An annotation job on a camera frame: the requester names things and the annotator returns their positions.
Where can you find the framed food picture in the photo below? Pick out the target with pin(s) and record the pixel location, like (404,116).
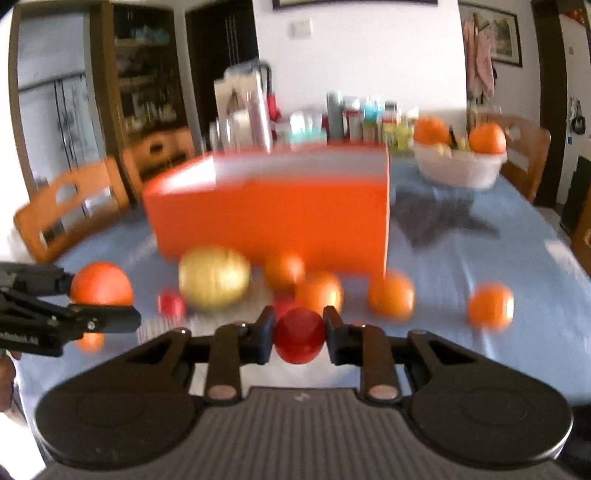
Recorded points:
(291,4)

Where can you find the tissue box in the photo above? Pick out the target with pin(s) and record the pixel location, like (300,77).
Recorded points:
(305,127)

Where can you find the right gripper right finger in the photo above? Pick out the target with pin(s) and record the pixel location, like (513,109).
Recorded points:
(368,348)

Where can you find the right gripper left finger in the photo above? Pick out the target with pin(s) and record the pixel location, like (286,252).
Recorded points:
(233,346)

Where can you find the framed landscape picture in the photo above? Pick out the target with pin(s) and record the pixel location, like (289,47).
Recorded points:
(500,27)

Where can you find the red tomato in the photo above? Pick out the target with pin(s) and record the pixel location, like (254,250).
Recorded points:
(299,336)

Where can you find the large orange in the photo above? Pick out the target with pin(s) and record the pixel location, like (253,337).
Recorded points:
(431,131)
(101,283)
(488,139)

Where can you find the blue patterned tablecloth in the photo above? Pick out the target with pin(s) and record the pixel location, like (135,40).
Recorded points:
(446,241)

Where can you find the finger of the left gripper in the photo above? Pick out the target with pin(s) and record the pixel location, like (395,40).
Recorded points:
(84,318)
(45,284)

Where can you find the wooden shelf cabinet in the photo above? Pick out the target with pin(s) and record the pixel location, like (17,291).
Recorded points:
(135,68)

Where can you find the orange cardboard box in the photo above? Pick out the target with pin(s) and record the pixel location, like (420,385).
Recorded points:
(328,204)

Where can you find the white plastic colander basket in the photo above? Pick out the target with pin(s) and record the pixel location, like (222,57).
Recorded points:
(458,168)

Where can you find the wooden chair far right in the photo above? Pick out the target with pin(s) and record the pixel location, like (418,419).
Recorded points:
(528,146)

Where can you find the red umbrella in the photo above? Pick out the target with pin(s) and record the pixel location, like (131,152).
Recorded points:
(267,82)

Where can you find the wooden chair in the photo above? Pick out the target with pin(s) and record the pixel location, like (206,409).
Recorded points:
(528,146)
(77,204)
(155,154)

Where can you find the grey tall cylinder bottle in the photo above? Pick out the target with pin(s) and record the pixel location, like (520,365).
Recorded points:
(335,121)

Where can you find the glass mug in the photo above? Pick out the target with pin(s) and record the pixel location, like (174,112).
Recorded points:
(231,133)

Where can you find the small tangerine far right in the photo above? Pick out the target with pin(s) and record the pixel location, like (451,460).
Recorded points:
(491,306)

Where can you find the wooden chair near left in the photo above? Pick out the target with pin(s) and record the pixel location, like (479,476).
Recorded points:
(77,204)

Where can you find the small tangerine front left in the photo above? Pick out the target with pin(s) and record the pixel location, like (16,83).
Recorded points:
(91,343)

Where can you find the pink hanging clothes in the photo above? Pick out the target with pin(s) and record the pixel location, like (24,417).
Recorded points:
(479,66)

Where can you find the left hand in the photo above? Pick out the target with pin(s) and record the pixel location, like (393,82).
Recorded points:
(7,376)

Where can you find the pink thermos bottle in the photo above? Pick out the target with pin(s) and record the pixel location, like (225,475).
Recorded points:
(259,120)

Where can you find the wooden chair far left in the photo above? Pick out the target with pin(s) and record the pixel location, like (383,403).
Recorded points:
(155,154)

